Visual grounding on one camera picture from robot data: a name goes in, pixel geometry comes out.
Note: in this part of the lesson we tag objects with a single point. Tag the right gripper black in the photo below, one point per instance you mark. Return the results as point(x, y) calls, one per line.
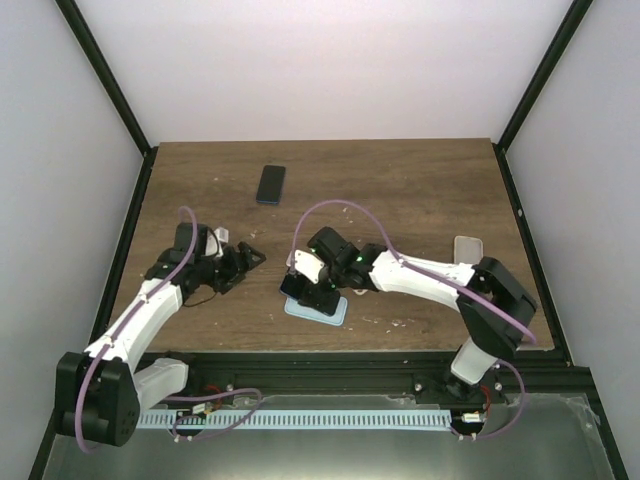
point(316, 299)

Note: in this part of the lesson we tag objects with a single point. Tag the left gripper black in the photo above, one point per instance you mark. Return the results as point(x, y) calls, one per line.
point(237, 271)

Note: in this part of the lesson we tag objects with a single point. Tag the light blue phone case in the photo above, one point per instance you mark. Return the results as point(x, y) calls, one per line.
point(293, 308)

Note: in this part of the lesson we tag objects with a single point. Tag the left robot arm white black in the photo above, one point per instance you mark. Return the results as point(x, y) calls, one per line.
point(101, 392)

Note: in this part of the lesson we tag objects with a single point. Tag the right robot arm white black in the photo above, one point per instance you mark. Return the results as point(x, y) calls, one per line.
point(495, 308)

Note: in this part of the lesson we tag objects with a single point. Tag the blue phone far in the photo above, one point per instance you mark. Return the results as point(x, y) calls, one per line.
point(271, 184)

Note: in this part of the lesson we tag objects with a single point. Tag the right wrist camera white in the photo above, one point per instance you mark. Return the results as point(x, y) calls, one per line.
point(306, 264)

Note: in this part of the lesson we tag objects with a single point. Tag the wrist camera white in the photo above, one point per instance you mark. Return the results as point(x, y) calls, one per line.
point(216, 240)
point(306, 264)

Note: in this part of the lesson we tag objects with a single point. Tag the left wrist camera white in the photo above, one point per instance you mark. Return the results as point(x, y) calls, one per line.
point(216, 240)

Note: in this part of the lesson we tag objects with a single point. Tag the black aluminium frame rail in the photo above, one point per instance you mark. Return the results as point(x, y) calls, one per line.
point(325, 372)

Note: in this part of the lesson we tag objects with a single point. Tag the slotted cable duct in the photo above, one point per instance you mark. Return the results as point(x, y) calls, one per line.
point(411, 420)

